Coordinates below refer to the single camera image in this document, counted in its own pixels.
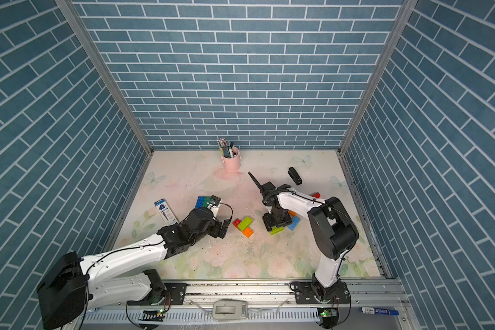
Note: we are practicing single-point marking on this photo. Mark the white blue small box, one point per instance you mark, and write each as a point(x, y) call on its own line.
point(165, 212)

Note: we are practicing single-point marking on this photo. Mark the blue lego brick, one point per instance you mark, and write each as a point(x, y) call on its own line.
point(200, 201)
point(295, 221)

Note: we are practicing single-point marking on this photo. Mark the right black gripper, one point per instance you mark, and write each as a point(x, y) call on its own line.
point(268, 223)

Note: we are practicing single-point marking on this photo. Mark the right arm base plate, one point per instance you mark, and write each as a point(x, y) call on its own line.
point(308, 293)

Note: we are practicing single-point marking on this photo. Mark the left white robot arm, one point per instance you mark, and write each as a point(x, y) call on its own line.
point(75, 284)

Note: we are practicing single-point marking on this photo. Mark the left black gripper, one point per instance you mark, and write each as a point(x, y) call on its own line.
point(216, 232)

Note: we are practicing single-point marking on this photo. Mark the black stapler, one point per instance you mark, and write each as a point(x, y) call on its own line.
point(296, 178)

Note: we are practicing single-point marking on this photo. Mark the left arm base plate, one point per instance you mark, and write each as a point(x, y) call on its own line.
point(171, 294)

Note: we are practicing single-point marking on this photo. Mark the dark green lego brick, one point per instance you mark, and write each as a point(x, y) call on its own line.
point(206, 201)

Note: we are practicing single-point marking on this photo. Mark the blue white marker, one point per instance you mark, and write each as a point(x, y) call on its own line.
point(379, 311)

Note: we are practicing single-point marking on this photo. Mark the lime lego brick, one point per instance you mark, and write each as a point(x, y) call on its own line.
point(276, 230)
point(245, 223)

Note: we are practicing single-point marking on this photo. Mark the white handheld device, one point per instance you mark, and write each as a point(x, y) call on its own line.
point(230, 310)

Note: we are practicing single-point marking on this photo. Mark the pens in cup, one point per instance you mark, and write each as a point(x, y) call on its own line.
point(226, 148)

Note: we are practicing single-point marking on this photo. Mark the pink pen cup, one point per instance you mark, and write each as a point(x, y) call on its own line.
point(233, 164)

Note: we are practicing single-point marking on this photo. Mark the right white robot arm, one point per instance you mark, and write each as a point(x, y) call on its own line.
point(333, 230)

